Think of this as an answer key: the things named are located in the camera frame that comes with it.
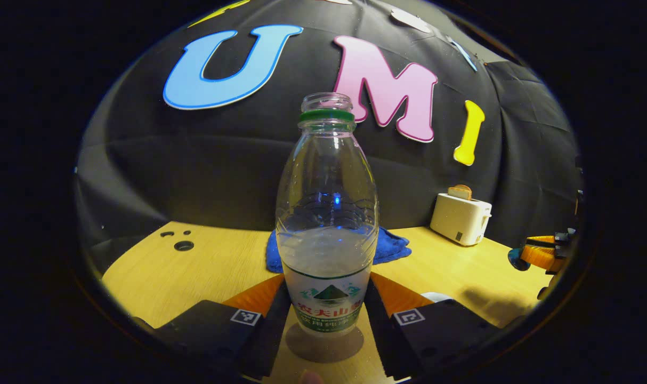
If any black backdrop cloth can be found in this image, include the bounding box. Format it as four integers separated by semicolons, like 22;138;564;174
76;0;584;263

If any round grey coaster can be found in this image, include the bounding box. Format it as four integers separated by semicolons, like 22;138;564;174
285;322;365;364

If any clear plastic water bottle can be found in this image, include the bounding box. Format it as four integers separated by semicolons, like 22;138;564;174
275;92;380;337

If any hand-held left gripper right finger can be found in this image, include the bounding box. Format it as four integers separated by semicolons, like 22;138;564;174
363;272;503;379

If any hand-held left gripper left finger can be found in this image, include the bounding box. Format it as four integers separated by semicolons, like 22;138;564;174
153;275;292;381

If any white toaster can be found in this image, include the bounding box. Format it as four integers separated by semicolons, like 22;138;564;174
430;193;492;247

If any blue cloth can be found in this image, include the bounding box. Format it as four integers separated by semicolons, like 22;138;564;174
265;226;413;275

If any teal teacup lid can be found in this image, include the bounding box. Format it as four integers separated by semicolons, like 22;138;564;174
508;247;531;272

